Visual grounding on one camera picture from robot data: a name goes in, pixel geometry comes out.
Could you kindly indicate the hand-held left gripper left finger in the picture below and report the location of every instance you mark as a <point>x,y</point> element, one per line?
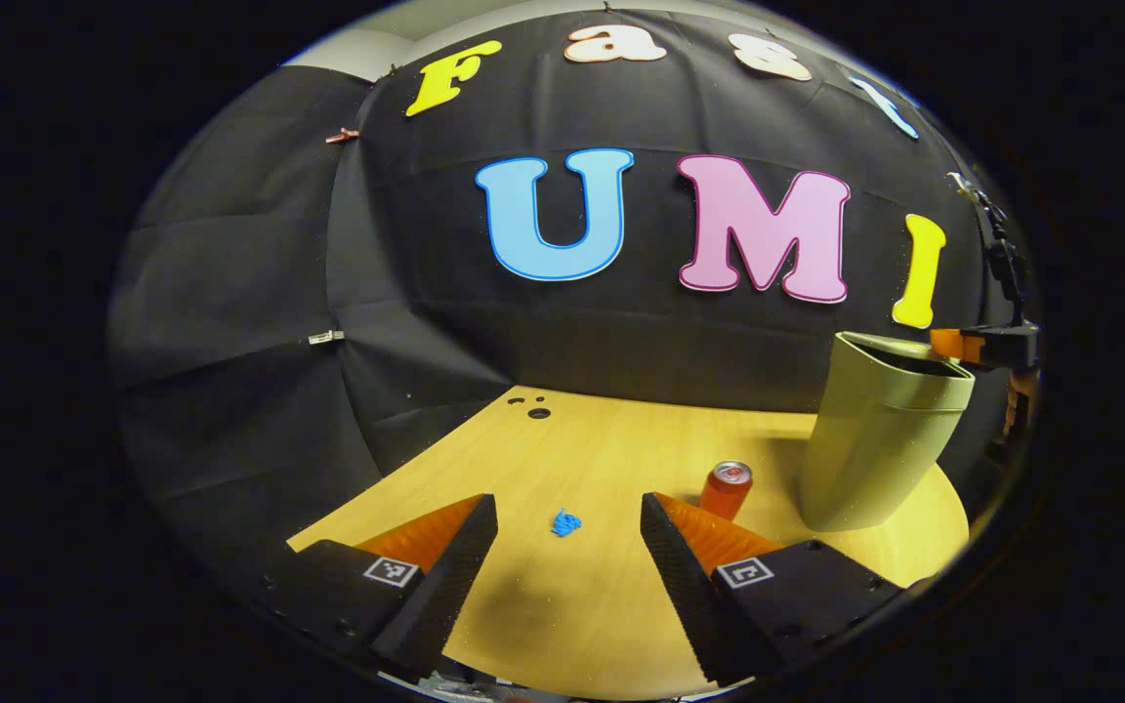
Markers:
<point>445,576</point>

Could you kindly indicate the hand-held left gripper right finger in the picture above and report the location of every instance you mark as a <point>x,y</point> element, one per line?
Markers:
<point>685,576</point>

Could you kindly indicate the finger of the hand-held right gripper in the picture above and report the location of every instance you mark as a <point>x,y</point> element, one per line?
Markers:
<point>948,344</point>

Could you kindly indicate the orange pop can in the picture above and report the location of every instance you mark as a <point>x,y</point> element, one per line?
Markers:
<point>725,490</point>

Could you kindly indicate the green desktop garbage bin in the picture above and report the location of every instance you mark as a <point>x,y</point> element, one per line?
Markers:
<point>875,439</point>

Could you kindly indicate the blue paper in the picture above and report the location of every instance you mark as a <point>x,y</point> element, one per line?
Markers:
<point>565,523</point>

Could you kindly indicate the wooden desktop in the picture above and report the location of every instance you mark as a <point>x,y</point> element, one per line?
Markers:
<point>582,459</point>

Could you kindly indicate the white cloth clip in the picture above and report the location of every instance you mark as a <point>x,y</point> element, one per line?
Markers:
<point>325,337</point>

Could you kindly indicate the red cloth clip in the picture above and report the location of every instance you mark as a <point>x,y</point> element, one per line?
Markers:
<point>341,135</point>

